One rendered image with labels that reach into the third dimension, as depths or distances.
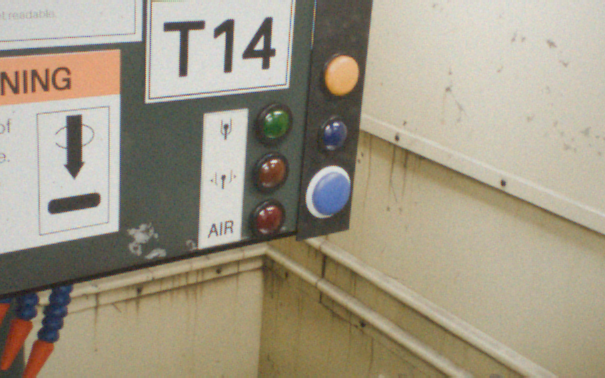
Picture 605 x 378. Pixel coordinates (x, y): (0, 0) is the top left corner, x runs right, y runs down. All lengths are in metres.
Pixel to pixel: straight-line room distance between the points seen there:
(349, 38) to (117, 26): 0.16
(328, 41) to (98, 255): 0.19
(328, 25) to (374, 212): 1.14
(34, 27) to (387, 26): 1.18
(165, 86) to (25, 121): 0.08
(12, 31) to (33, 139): 0.06
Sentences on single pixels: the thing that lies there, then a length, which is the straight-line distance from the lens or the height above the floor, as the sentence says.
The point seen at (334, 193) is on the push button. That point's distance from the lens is 0.63.
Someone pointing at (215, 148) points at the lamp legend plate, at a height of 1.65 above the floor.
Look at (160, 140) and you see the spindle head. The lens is 0.55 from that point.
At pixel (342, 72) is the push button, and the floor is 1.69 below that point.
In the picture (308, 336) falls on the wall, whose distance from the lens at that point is 1.97.
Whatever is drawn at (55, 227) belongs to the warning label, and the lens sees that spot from 0.54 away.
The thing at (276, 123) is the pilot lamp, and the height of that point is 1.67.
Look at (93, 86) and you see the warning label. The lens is 0.52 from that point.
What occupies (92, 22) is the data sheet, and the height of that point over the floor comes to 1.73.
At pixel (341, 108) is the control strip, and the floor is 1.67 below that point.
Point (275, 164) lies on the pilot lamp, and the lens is 0.59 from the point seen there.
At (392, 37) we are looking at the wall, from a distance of 1.62.
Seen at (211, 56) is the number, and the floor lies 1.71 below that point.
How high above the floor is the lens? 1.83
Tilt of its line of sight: 21 degrees down
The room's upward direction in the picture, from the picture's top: 5 degrees clockwise
